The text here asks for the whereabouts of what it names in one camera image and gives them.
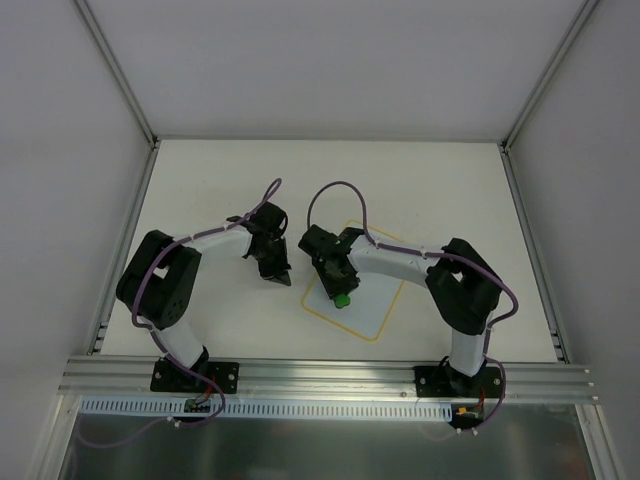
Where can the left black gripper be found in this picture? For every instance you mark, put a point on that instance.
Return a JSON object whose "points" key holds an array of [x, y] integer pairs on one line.
{"points": [[273, 265]]}

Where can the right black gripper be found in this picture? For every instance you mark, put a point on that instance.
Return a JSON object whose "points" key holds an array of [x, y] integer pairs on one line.
{"points": [[338, 282]]}

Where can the green bone shaped eraser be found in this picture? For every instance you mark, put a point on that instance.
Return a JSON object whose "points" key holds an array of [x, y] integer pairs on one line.
{"points": [[341, 301]]}

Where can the yellow framed whiteboard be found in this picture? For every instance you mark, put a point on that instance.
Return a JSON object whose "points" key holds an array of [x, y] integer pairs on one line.
{"points": [[371, 305]]}

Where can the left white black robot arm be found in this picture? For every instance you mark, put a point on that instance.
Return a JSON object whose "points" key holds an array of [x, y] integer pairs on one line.
{"points": [[158, 282]]}

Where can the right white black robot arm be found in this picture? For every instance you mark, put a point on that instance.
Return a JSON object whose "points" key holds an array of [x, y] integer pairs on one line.
{"points": [[464, 289]]}

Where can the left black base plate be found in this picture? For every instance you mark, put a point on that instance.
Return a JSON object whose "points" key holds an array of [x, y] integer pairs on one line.
{"points": [[168, 378]]}

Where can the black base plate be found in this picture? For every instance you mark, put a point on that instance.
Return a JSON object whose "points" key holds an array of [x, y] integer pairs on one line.
{"points": [[442, 380], [168, 378]]}

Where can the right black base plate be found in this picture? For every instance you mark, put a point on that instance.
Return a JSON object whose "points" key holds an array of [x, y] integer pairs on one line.
{"points": [[442, 380]]}

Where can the aluminium mounting rail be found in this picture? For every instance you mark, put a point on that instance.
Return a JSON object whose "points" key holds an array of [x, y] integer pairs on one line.
{"points": [[554, 383]]}

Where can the white slotted cable duct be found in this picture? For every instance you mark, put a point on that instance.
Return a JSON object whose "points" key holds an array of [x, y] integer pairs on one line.
{"points": [[420, 411]]}

